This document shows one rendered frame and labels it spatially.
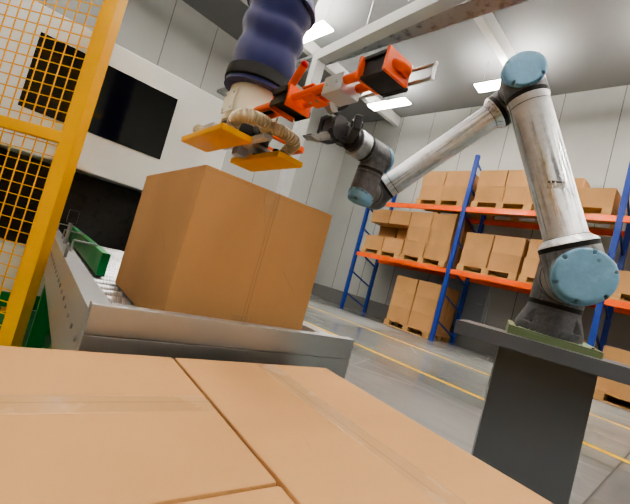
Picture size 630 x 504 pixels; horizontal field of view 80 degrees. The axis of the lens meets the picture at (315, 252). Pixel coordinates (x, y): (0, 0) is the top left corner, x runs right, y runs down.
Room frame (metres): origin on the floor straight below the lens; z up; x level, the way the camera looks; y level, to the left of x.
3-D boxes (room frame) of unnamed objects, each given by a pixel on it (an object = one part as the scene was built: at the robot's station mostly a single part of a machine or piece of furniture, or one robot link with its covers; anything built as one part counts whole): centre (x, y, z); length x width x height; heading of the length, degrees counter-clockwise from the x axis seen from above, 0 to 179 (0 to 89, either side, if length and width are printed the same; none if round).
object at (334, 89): (0.87, 0.04, 1.21); 0.07 x 0.07 x 0.04; 38
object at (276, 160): (1.29, 0.25, 1.11); 0.34 x 0.10 x 0.05; 38
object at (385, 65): (0.76, -0.04, 1.21); 0.08 x 0.07 x 0.05; 38
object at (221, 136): (1.17, 0.40, 1.11); 0.34 x 0.10 x 0.05; 38
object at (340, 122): (1.16, 0.03, 1.22); 0.12 x 0.09 x 0.08; 129
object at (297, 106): (1.03, 0.17, 1.21); 0.10 x 0.08 x 0.06; 128
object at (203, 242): (1.22, 0.32, 0.75); 0.60 x 0.40 x 0.40; 37
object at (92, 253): (1.97, 1.24, 0.60); 1.60 x 0.11 x 0.09; 37
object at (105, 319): (0.92, 0.10, 0.58); 0.70 x 0.03 x 0.06; 127
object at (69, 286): (1.66, 1.07, 0.50); 2.31 x 0.05 x 0.19; 37
